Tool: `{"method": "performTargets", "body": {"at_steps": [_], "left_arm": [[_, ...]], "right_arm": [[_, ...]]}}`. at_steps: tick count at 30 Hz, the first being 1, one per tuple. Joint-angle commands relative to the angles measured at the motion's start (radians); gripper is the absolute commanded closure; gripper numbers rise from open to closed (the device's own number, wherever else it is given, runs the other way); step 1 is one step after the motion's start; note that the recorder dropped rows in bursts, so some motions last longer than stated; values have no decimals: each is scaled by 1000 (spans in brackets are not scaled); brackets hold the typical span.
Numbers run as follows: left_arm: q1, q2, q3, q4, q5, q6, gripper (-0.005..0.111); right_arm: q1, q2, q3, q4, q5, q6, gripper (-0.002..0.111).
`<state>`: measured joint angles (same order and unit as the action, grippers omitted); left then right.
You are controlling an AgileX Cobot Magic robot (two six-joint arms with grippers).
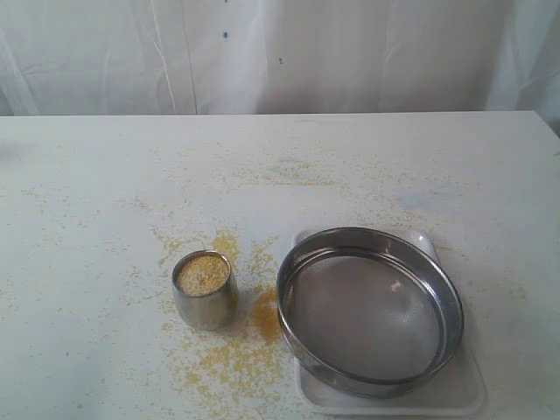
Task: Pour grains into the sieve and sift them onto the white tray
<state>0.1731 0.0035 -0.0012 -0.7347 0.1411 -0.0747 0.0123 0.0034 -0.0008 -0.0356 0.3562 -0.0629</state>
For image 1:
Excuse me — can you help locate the stainless steel cup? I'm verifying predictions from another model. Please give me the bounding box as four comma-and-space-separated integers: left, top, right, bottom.
171, 249, 239, 331

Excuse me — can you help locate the white backdrop curtain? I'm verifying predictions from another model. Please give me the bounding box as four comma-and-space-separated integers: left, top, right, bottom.
1, 1, 559, 123

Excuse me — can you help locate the round metal sieve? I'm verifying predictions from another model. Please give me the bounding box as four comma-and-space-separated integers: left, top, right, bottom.
276, 227, 465, 398

